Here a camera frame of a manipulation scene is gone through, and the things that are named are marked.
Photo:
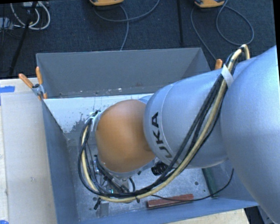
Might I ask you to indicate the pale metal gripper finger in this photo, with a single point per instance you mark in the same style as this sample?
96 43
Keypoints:
102 208

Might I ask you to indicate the red-brown flat block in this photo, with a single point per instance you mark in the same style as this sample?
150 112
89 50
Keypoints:
169 201

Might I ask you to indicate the pale wood flat board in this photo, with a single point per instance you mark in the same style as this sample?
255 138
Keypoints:
24 155

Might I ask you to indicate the dark green flat block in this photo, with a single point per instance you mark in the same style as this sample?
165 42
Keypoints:
210 179

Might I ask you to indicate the grey metal bin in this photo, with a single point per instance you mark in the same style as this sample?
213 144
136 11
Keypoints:
107 73

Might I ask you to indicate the black cylinder on white bracket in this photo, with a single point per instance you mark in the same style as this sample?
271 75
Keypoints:
158 168

